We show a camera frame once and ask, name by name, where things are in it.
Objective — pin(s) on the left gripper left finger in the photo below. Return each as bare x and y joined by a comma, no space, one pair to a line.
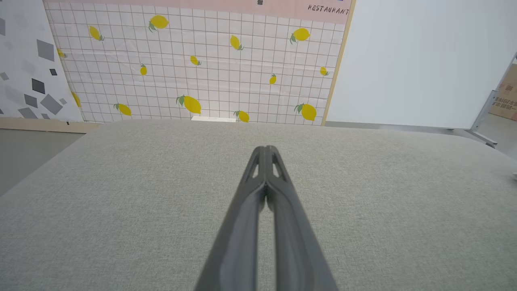
238,226

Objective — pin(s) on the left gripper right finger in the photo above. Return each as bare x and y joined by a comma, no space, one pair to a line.
295,234

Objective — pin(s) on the grey fabric sofa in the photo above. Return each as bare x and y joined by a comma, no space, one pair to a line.
121,194

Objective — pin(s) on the lemon print grid panel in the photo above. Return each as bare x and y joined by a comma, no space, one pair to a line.
226,81

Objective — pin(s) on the white partition board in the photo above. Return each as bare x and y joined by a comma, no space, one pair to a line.
416,60

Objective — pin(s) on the grey metal board stand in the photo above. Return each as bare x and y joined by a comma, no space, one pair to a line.
482,117

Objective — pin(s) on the brown cardboard box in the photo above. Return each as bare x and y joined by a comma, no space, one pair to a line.
509,97

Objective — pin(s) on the grey geometric print panel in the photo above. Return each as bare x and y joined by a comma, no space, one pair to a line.
24,60

